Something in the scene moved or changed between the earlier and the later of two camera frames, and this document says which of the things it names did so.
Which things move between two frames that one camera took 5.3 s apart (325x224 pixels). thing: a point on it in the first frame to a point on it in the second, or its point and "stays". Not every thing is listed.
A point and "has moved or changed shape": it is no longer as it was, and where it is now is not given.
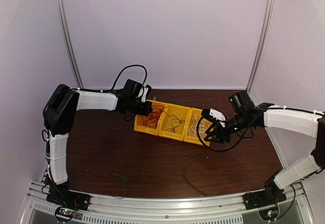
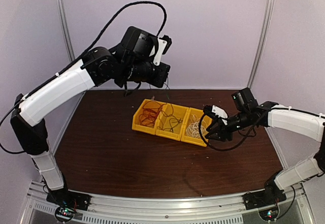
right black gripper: (220, 133) stays
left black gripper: (148, 109) to (158, 81)
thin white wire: (192, 130) stays
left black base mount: (68, 203) stays
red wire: (151, 119) has moved or changed shape
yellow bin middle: (174, 122) stays
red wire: (151, 120) has moved or changed shape
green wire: (120, 189) to (167, 88)
